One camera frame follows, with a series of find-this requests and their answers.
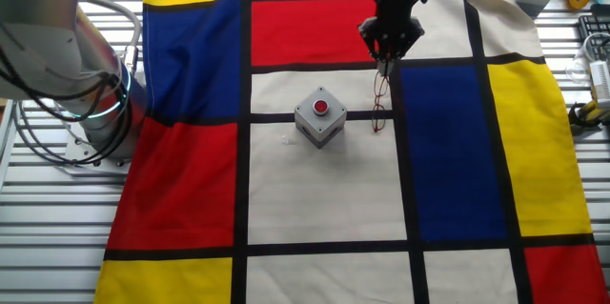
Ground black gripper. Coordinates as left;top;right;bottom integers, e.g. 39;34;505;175
357;0;431;77

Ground thick grey hose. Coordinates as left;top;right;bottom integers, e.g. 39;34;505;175
75;0;144;76

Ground white ribbed device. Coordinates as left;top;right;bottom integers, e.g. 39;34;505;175
589;59;610;111

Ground colour-block patterned cloth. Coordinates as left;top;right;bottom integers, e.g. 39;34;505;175
93;0;610;304

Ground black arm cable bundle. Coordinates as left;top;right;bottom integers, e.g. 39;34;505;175
0;0;380;168

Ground yellow and black tool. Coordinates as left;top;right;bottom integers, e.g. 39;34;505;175
567;98;610;130

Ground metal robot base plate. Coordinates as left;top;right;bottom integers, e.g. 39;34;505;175
64;122;133;177

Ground grey box with red button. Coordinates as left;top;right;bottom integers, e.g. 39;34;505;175
294;86;348;150

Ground black keyboard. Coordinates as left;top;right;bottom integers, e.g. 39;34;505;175
578;13;610;63

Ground red thin-framed glasses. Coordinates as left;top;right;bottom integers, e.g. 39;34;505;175
371;71;392;134

